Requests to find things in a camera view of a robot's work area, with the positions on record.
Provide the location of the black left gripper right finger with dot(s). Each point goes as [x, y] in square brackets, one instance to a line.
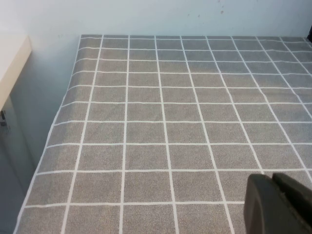
[299, 202]

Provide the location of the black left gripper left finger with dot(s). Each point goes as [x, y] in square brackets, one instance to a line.
[260, 207]

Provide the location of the grey checked tablecloth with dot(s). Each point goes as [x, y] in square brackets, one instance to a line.
[156, 122]

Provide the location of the white furniture board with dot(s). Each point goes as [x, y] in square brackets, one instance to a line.
[12, 63]

